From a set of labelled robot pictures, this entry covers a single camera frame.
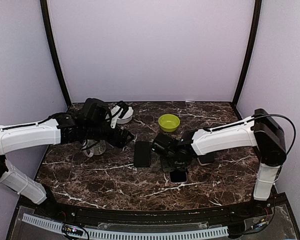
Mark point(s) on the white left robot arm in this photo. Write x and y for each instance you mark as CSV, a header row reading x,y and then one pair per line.
x,y
57,129

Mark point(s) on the black front rail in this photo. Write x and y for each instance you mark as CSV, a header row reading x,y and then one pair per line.
x,y
230,214

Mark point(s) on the white fluted ceramic bowl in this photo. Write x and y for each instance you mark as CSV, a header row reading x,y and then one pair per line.
x,y
121,115

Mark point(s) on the clear magsafe phone case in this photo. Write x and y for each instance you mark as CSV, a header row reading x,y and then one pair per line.
x,y
181,169

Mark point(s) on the black smartphone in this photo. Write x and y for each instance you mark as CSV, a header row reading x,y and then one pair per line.
x,y
142,154

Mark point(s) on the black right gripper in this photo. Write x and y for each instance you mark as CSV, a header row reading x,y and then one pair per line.
x,y
167,168

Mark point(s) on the black frame post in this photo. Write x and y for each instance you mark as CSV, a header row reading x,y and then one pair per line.
x,y
249,52
53,51

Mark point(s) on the black frame post right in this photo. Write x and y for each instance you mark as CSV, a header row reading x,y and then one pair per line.
x,y
249,52

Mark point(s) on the black phone with purple edge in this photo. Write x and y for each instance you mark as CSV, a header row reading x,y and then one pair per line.
x,y
178,176

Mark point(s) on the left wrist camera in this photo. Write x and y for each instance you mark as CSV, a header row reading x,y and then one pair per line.
x,y
109,117

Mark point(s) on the white slotted cable duct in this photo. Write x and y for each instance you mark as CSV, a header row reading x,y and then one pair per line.
x,y
124,232

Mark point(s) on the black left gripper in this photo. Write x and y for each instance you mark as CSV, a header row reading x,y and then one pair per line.
x,y
122,142

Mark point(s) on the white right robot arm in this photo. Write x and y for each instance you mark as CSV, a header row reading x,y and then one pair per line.
x,y
259,130

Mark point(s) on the white patterned mug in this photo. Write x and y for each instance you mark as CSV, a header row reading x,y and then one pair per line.
x,y
92,148

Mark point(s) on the black frame post left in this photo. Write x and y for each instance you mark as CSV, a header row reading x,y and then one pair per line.
x,y
53,51

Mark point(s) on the green plastic bowl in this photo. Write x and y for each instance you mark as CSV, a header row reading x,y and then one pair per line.
x,y
169,122

